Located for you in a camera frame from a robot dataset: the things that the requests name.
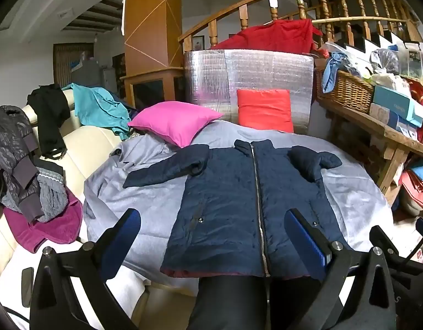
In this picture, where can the red patterned cloth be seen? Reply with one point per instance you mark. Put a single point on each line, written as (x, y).
(421, 110)

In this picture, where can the black garment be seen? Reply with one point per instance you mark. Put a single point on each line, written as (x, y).
(48, 117)

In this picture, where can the pink pillow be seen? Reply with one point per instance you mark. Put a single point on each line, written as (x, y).
(173, 122)

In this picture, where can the blue cloth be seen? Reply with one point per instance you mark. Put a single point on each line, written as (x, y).
(330, 72)

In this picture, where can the person's left leg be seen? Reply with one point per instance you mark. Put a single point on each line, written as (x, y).
(228, 306)

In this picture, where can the red pillow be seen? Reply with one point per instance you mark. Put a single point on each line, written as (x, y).
(264, 110)

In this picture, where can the magenta cloth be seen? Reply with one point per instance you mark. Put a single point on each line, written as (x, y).
(60, 228)

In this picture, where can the cream sofa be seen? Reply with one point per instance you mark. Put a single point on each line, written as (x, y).
(87, 151)

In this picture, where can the framed picture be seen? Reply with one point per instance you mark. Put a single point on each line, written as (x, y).
(198, 44)

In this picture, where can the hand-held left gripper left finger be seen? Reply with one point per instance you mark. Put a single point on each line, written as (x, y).
(123, 237)

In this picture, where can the wooden table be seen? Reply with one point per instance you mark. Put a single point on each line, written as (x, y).
(386, 134)

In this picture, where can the dark plastic bag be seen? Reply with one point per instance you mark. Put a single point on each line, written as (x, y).
(385, 60)

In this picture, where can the dark grey puffer jacket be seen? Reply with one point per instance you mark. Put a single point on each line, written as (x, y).
(8, 144)

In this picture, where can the person's leg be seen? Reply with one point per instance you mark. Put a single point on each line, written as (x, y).
(297, 306)
(228, 306)

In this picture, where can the clear plastic container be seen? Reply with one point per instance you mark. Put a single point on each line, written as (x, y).
(411, 58)

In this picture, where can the teal cardboard box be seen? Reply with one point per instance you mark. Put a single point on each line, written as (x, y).
(393, 101)

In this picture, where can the teal garment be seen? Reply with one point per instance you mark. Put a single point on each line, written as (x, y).
(94, 105)

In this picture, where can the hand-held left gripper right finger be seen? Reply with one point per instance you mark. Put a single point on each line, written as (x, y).
(307, 240)

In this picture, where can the silver foil mat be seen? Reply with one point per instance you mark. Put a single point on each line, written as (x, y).
(211, 75)

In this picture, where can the pink folded cloth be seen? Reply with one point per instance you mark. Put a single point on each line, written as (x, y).
(416, 190)

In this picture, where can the grey blanket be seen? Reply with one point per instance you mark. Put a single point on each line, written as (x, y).
(352, 196)

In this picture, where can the wicker basket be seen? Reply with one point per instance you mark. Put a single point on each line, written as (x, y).
(349, 91)

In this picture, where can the grey knit sweater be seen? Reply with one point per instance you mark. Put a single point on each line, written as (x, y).
(51, 192)

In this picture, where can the navy quilted jacket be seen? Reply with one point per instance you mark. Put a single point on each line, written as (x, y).
(225, 213)

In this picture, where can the person's right leg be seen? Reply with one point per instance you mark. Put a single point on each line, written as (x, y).
(297, 306)

